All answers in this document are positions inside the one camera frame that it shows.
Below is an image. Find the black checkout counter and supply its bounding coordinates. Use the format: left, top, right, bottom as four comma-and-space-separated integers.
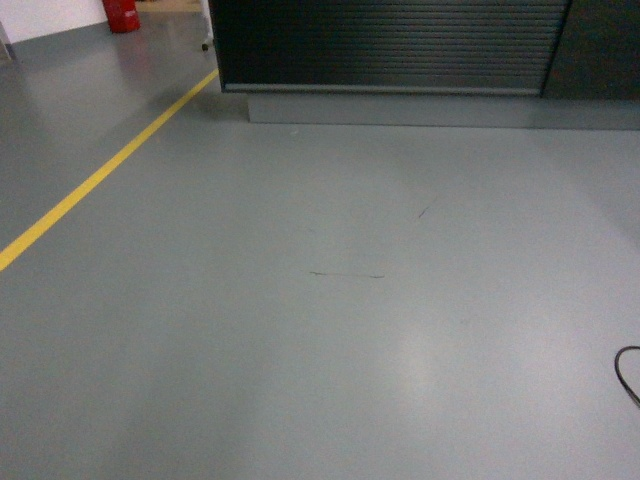
210, 1, 639, 130

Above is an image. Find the red fire extinguisher box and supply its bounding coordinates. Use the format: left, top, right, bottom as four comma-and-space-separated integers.
102, 0, 141, 33

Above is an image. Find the black floor cable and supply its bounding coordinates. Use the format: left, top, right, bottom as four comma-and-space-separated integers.
614, 345, 640, 409

